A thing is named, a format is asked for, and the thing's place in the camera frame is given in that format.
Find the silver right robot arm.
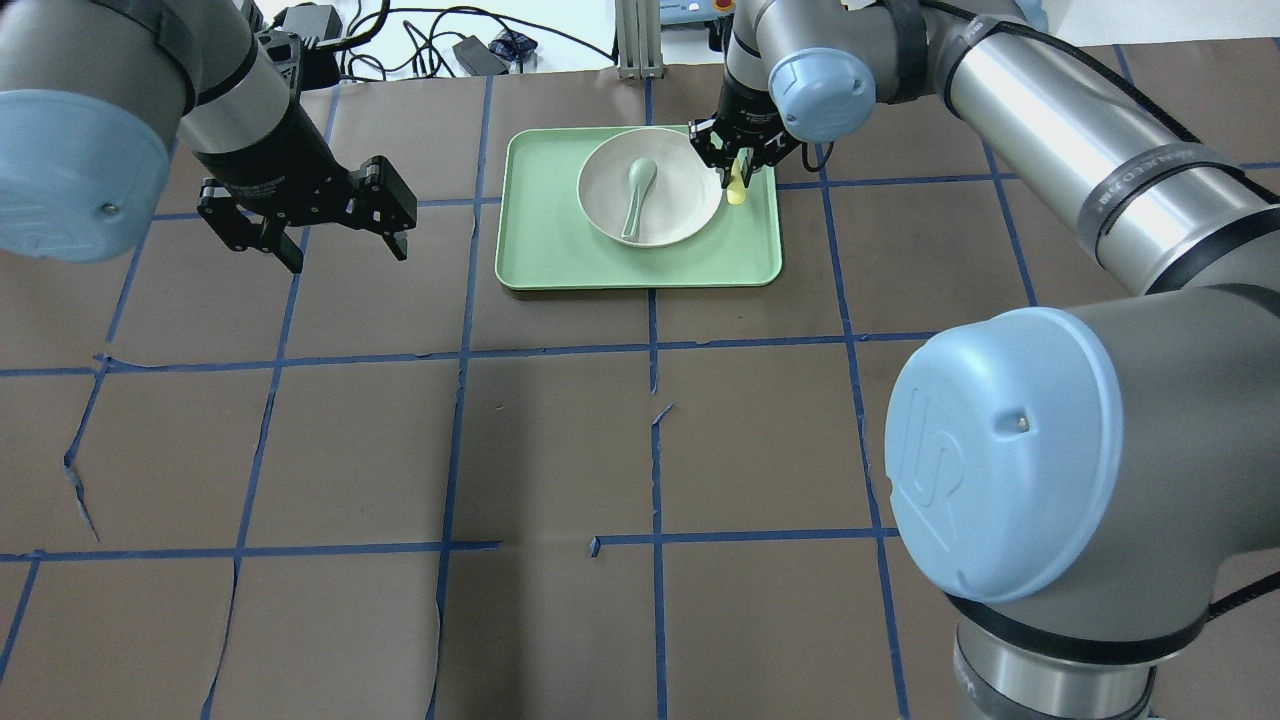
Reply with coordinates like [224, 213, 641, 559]
[687, 1, 1277, 719]

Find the pale green plastic spoon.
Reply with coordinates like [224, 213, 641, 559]
[620, 158, 657, 243]

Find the round white plate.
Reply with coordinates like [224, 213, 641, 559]
[576, 127, 723, 249]

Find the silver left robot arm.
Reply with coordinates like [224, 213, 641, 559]
[1, 1, 417, 274]

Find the aluminium frame post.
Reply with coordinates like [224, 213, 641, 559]
[613, 0, 667, 79]

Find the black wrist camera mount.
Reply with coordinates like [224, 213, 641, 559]
[256, 29, 340, 99]

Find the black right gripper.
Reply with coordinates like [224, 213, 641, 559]
[687, 79, 801, 190]

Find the black power adapter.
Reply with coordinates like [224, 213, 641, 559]
[452, 35, 509, 77]

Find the blue teach pendant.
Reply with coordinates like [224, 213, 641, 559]
[659, 0, 739, 29]

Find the yellow plastic fork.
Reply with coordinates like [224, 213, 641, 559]
[724, 159, 748, 208]

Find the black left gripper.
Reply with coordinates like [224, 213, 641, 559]
[189, 100, 417, 275]

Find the light green tray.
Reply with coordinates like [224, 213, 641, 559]
[495, 126, 783, 291]

